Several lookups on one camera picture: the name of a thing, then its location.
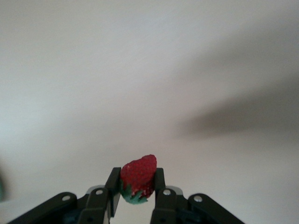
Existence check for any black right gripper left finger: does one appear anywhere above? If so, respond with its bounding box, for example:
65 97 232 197
7 167 122 224

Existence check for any red strawberry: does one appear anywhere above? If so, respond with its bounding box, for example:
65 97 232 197
119 154 157 205

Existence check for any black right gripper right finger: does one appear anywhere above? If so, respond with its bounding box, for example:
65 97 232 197
149 167 246 224

